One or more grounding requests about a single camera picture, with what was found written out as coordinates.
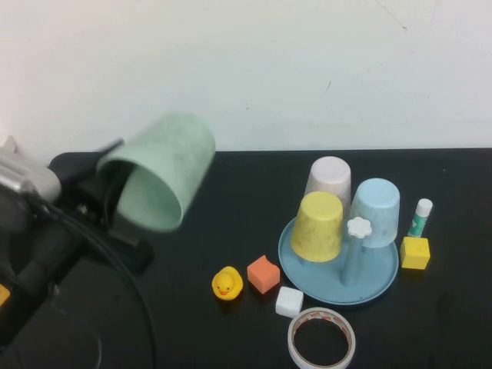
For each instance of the yellow marbled cup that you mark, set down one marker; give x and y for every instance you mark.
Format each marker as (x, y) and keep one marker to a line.
(316, 230)

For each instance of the white cube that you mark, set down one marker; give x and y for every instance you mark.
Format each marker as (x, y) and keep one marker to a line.
(289, 302)

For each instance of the blue cup stand tray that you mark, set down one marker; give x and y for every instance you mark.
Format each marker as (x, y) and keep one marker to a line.
(327, 286)

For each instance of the blue marbled cup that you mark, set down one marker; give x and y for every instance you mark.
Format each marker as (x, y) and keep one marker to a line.
(379, 207)

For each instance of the yellow rubber duck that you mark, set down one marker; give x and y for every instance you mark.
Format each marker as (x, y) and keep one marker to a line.
(227, 283)

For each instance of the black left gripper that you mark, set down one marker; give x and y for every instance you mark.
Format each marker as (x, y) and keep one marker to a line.
(90, 200)

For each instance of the green white glue stick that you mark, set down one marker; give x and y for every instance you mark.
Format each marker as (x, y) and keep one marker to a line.
(420, 220)

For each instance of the orange cube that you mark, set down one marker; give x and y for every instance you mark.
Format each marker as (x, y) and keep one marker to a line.
(263, 274)

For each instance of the yellow cube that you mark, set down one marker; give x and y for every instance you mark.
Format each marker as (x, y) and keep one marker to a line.
(414, 253)

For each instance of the green marbled cup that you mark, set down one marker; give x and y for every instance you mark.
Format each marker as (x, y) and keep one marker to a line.
(173, 150)

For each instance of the white tape roll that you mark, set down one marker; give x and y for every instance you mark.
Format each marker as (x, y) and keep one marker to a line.
(320, 313)

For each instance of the pink marbled cup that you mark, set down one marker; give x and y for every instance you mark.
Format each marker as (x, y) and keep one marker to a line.
(328, 173)

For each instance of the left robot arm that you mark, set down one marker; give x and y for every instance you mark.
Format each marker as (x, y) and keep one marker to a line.
(27, 246)

